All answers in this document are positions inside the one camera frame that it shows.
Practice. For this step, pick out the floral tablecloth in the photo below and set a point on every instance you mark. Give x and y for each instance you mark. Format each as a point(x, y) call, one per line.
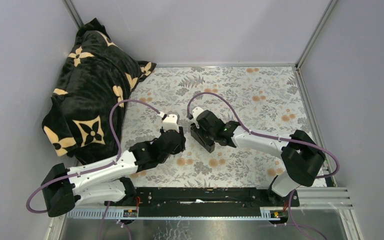
point(265, 98)

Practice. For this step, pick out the black paper box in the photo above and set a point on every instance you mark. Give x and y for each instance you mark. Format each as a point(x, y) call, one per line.
point(202, 138)

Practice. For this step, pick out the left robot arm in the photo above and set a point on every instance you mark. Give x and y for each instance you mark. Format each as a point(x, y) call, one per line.
point(107, 180)

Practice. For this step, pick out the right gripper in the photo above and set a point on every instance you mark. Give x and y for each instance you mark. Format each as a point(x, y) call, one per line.
point(200, 126)

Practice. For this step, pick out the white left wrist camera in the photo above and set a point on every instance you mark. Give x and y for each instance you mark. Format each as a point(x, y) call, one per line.
point(170, 122)

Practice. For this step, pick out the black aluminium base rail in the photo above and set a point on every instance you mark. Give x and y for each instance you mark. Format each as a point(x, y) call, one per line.
point(185, 203)

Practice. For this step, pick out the black floral blanket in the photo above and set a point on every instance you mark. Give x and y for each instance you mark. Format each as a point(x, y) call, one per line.
point(89, 101)

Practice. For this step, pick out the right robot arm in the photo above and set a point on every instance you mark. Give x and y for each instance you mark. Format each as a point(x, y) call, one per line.
point(300, 156)

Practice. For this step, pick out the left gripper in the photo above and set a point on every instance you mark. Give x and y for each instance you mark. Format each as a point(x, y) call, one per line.
point(181, 147)

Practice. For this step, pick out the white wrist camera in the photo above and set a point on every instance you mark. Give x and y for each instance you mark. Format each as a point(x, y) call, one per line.
point(194, 114)
point(170, 122)

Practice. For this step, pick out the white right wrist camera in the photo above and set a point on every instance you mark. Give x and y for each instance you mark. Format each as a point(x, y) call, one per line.
point(194, 114)

